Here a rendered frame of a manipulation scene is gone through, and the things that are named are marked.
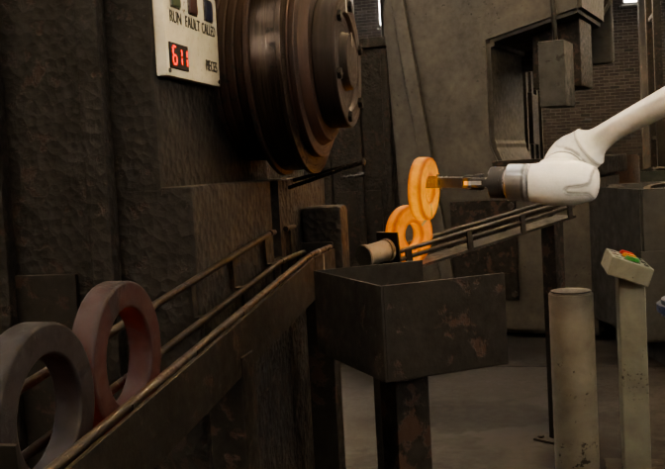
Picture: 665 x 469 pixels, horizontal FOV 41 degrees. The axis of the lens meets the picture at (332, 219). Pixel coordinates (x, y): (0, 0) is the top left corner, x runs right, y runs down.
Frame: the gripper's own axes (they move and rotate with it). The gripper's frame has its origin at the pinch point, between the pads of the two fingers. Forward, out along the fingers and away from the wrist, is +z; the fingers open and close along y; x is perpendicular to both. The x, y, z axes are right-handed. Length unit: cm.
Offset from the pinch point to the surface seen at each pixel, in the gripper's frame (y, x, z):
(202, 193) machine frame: -80, 1, 14
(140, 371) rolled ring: -119, -20, -2
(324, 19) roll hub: -46, 34, 6
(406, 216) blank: 7.5, -9.2, 7.5
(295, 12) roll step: -52, 35, 9
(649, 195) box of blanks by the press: 172, -11, -38
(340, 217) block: -15.4, -8.1, 15.9
